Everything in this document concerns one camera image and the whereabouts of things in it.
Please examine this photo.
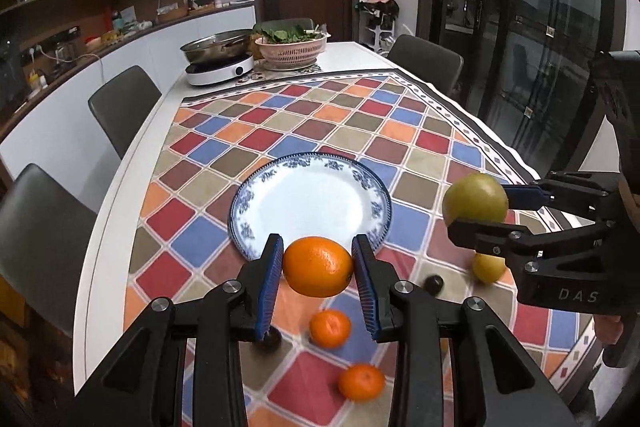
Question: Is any large green pomelo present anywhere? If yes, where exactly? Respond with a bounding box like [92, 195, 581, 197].
[442, 173, 509, 227]

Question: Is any large yellow pear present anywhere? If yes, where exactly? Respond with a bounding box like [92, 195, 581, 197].
[472, 253, 506, 285]

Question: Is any small orange mandarin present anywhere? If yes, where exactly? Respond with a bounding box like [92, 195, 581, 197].
[282, 236, 354, 298]

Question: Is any grey chair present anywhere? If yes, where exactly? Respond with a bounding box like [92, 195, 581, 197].
[0, 164, 96, 336]
[387, 35, 464, 95]
[88, 65, 160, 158]

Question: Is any white induction cooker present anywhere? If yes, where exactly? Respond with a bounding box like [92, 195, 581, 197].
[186, 53, 254, 87]

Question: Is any pink basket with greens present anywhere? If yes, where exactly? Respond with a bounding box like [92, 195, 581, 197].
[254, 24, 331, 70]

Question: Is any small dark plum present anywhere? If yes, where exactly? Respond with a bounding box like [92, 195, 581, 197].
[256, 325, 282, 353]

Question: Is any steel pan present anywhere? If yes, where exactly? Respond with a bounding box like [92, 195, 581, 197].
[180, 29, 252, 65]

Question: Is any large orange mandarin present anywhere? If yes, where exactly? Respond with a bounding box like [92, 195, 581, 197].
[337, 363, 385, 402]

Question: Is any blue white oval plate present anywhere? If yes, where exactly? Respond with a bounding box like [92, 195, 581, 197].
[228, 152, 393, 260]

